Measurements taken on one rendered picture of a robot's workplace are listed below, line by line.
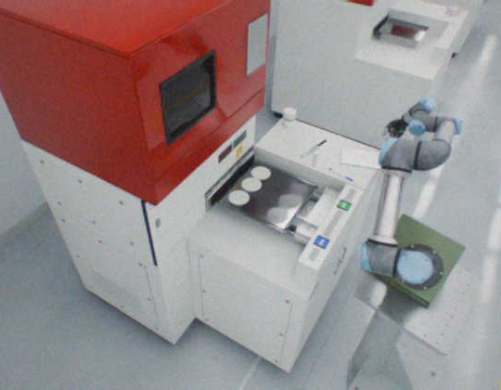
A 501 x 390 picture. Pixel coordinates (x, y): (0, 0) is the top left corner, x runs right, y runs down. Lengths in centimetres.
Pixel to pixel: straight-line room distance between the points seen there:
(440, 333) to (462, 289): 27
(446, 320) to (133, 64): 152
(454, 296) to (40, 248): 258
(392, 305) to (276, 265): 51
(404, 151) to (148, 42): 100
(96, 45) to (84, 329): 187
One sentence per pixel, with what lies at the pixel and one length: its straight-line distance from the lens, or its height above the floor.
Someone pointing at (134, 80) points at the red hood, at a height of 173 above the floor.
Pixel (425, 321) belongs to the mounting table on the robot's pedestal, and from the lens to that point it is 189.
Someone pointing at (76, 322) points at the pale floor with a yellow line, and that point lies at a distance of 281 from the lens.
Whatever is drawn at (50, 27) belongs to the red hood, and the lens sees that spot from 143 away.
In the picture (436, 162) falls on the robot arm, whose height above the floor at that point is 136.
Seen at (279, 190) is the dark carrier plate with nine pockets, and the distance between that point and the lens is 208.
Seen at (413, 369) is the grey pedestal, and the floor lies 1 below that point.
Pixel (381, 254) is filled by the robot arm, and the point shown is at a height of 107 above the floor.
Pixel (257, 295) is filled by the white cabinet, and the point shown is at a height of 66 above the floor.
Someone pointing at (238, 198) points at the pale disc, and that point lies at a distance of 203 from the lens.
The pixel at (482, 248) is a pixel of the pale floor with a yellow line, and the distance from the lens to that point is 349.
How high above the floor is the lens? 233
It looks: 45 degrees down
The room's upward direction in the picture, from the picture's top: 3 degrees clockwise
